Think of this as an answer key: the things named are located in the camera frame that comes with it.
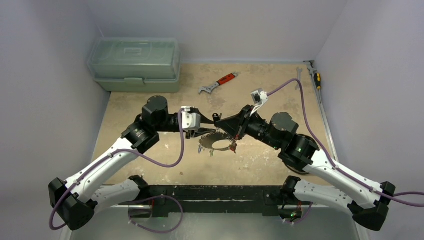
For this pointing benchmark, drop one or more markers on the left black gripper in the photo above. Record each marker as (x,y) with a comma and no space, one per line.
(203,120)

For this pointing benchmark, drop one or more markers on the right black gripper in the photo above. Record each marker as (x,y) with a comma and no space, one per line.
(243,122)

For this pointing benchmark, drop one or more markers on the black key tag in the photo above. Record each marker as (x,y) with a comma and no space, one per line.
(217,117)

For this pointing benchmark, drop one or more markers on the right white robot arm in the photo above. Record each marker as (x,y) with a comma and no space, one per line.
(370,199)

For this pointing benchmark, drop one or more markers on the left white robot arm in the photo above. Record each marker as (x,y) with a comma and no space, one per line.
(76,199)

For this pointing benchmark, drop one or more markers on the green plastic toolbox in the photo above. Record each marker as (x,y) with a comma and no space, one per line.
(136,65)

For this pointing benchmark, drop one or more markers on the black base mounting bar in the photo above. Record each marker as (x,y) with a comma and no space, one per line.
(268,201)

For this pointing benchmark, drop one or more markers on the silver open end wrench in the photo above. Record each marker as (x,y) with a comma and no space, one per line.
(299,75)

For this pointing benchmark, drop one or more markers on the yellow black screwdriver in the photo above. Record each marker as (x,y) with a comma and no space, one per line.
(317,81)

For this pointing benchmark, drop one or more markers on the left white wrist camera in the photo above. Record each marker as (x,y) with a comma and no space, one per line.
(191,120)

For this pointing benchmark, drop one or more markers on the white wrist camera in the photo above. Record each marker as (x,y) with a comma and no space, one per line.
(259,97)
(191,120)

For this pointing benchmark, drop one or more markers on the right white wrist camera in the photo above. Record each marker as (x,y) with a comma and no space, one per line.
(259,97)

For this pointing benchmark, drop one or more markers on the red handled adjustable wrench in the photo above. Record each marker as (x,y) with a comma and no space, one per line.
(223,80)

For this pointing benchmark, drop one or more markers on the aluminium frame rail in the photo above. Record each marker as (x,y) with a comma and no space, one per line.
(326,195)

